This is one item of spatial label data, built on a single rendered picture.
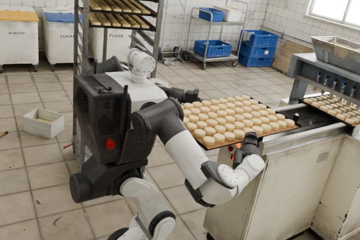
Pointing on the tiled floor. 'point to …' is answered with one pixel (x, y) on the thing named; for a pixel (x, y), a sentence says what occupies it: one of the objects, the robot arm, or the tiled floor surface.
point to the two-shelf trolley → (219, 38)
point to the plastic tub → (44, 123)
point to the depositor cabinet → (338, 188)
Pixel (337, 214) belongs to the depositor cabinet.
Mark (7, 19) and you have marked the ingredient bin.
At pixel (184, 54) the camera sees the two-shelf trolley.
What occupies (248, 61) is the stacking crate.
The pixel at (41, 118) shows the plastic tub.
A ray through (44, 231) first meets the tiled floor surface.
